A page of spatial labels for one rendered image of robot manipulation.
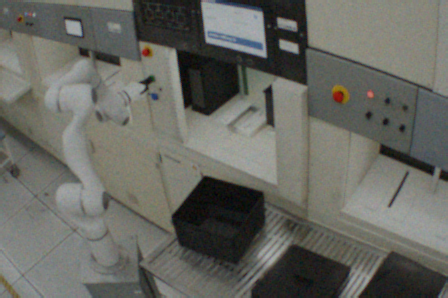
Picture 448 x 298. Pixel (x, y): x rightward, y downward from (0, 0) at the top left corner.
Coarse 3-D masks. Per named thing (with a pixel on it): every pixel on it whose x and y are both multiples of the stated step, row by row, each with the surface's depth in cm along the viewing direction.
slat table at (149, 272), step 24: (288, 216) 208; (168, 240) 203; (264, 240) 198; (288, 240) 197; (312, 240) 195; (336, 240) 193; (144, 264) 193; (168, 264) 192; (192, 264) 192; (216, 264) 190; (240, 264) 189; (360, 264) 180; (192, 288) 181; (216, 288) 180; (240, 288) 180; (360, 288) 170
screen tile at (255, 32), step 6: (234, 12) 168; (240, 12) 167; (246, 12) 165; (234, 18) 170; (240, 18) 168; (246, 18) 167; (252, 18) 165; (258, 18) 163; (258, 24) 165; (234, 30) 174; (240, 30) 172; (246, 30) 170; (252, 30) 168; (258, 30) 167; (252, 36) 170; (258, 36) 168
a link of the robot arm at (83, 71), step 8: (80, 64) 168; (88, 64) 171; (72, 72) 165; (80, 72) 167; (88, 72) 170; (96, 72) 178; (64, 80) 164; (72, 80) 166; (80, 80) 168; (88, 80) 172; (96, 80) 179; (56, 88) 160; (48, 96) 159; (56, 96) 158; (48, 104) 160; (56, 104) 159; (56, 112) 163
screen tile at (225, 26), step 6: (204, 6) 176; (210, 6) 174; (216, 6) 172; (210, 12) 176; (216, 12) 174; (222, 12) 172; (228, 12) 170; (228, 18) 172; (210, 24) 180; (216, 24) 178; (222, 24) 176; (228, 24) 174; (222, 30) 178; (228, 30) 176
